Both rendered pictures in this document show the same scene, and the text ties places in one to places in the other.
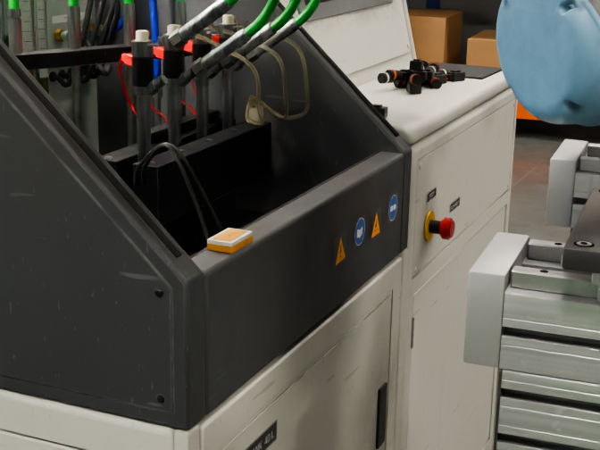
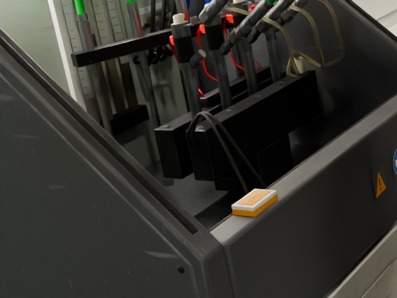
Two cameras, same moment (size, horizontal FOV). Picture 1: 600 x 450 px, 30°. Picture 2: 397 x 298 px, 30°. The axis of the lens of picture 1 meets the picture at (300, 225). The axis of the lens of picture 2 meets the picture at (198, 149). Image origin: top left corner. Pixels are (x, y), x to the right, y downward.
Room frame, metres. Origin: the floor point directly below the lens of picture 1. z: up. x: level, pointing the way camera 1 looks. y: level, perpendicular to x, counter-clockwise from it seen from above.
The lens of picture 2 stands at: (0.38, -0.10, 1.27)
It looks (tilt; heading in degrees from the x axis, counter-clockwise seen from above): 17 degrees down; 16
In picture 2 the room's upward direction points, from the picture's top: 11 degrees counter-clockwise
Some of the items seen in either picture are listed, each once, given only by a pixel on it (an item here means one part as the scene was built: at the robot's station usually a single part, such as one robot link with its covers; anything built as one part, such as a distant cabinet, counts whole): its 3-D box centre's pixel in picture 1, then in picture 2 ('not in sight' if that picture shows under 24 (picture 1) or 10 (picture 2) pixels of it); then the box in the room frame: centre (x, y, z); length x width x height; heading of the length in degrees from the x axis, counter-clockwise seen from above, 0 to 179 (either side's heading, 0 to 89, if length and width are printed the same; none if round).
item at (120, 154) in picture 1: (189, 188); (247, 139); (1.56, 0.16, 0.91); 0.34 x 0.10 x 0.15; 157
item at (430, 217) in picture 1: (440, 228); not in sight; (1.75, -0.23, 0.80); 0.05 x 0.04 x 0.05; 157
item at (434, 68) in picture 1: (422, 71); not in sight; (2.06, -0.22, 1.01); 0.23 x 0.11 x 0.06; 157
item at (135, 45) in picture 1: (151, 121); (198, 90); (1.44, 0.20, 1.03); 0.05 x 0.03 x 0.21; 67
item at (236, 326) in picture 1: (307, 259); (348, 197); (1.35, -0.01, 0.87); 0.62 x 0.04 x 0.16; 157
